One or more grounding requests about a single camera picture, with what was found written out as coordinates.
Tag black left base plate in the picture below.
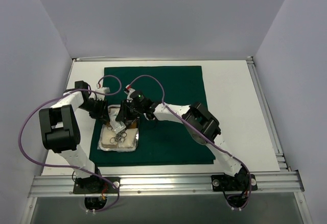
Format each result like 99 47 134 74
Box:
73 176 121 194

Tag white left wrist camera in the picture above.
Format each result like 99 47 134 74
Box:
96 87 110 94

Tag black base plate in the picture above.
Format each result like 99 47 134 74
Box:
73 176 121 194
211 174 250 192

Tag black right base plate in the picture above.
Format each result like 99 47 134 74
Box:
211 174 250 192

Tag white gauze pad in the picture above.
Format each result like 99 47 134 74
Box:
100 128 138 149

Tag dark green surgical cloth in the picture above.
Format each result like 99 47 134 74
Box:
89 66 215 167

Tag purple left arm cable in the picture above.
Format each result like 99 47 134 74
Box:
17 75 122 212

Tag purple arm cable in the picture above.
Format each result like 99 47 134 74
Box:
126 74 256 208
17 75 122 212

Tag aluminium front rail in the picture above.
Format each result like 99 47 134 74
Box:
29 171 304 197

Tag aluminium right side rail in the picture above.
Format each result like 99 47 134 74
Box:
246 56 291 171

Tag steel scissors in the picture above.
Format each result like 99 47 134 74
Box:
107 126 127 143

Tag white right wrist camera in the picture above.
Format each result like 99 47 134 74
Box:
124 85 135 96

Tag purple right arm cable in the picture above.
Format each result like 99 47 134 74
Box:
126 74 256 208

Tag stainless steel instrument tray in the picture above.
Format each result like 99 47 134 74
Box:
98 105 139 152

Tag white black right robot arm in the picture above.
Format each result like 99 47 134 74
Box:
116 86 250 190

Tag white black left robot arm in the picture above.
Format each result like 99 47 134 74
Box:
39 81 110 193

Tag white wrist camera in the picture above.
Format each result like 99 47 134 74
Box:
96 87 110 94
124 85 135 96

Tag white suture packet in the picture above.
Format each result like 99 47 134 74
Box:
109 108 126 134

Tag aluminium rail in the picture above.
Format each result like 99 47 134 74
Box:
29 171 304 197
246 56 291 171

